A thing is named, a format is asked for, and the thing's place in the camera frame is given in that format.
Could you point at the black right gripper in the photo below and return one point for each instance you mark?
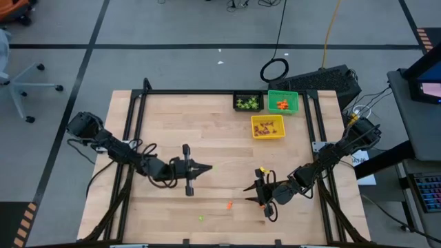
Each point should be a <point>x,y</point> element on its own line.
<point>266,193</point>

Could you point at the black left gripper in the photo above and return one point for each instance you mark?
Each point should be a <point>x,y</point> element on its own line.
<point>187,170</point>

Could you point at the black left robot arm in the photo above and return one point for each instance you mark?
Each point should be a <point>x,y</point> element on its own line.
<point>117,149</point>

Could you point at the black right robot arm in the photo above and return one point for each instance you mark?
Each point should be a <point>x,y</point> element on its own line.
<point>330,155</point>

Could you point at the yellow gripper tag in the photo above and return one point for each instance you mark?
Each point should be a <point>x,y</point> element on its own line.
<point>264,169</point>

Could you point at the yellow plastic mesh basket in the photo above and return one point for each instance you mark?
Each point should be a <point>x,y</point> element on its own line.
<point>279,118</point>

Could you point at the black plastic mesh basket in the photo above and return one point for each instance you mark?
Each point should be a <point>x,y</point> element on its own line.
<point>248,93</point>

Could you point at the green plastic mesh basket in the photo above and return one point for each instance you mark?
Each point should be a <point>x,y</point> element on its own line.
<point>291,108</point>

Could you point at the white paper sheet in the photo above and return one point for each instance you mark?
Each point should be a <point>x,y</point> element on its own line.
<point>360,160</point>

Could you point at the black desk support bar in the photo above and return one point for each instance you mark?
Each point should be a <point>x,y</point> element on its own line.
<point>386,160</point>

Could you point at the grey keyboard desk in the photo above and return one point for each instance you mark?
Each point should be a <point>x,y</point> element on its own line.
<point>406,168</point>

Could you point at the grey side desk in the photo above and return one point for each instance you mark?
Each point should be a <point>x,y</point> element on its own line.
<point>413,127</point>

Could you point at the backlit keyboard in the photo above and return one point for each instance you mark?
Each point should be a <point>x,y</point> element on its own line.
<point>430,193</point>

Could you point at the white office chair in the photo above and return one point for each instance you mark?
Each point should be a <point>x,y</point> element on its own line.
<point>34,85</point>

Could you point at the black monitor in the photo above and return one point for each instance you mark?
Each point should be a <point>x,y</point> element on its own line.
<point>427,74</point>

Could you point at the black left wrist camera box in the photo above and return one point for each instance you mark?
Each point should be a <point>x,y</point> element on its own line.
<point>176,168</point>

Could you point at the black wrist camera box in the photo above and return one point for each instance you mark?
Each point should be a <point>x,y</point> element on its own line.
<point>176,168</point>
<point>284,194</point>

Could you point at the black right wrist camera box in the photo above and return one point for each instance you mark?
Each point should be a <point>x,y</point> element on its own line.
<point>284,194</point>

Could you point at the black aluminium table frame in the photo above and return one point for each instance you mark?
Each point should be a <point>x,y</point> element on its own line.
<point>224,92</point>

